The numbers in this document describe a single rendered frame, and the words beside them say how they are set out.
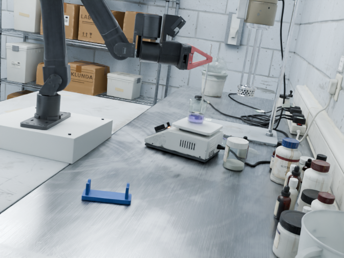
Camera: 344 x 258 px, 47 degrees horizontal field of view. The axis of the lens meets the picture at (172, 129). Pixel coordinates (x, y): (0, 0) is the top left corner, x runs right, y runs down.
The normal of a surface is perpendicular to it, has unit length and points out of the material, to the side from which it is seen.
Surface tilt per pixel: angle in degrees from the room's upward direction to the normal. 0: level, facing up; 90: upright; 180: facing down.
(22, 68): 92
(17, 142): 90
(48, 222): 0
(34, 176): 0
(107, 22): 79
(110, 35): 89
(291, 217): 0
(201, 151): 90
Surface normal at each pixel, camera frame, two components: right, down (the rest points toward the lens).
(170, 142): -0.43, 0.19
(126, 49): 0.11, 0.24
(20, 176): 0.13, -0.95
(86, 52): -0.22, 0.23
